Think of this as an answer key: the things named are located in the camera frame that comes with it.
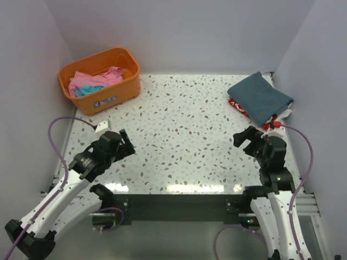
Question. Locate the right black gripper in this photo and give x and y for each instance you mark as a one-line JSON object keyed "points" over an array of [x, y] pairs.
{"points": [[251, 134]]}

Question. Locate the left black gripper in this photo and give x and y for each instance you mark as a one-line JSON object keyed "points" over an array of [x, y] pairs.
{"points": [[125, 149]]}

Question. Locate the slate blue t shirt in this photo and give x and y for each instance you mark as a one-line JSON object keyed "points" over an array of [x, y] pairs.
{"points": [[258, 98]]}

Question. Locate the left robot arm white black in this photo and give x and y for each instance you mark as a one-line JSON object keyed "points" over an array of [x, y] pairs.
{"points": [[34, 234]]}

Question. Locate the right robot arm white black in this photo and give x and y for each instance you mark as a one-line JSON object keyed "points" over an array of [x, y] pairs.
{"points": [[274, 201]]}

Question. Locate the red white folded t shirt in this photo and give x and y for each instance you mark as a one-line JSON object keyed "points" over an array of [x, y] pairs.
{"points": [[265, 126]]}

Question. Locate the orange plastic basket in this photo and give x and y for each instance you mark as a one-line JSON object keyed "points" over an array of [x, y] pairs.
{"points": [[99, 63]]}

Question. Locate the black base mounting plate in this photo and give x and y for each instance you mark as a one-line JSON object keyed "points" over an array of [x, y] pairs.
{"points": [[228, 209]]}

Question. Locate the turquoise t shirt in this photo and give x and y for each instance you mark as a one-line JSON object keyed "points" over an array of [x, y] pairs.
{"points": [[87, 89]]}

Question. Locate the pink t shirt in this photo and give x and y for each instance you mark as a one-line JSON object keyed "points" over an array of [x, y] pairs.
{"points": [[113, 76]]}

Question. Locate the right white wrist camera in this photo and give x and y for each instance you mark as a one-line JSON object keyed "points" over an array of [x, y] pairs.
{"points": [[274, 130]]}

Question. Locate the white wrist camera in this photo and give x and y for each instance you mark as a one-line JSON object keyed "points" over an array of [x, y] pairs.
{"points": [[274, 130], [103, 127]]}

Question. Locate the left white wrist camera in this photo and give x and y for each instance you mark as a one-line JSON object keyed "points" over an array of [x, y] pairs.
{"points": [[103, 127]]}

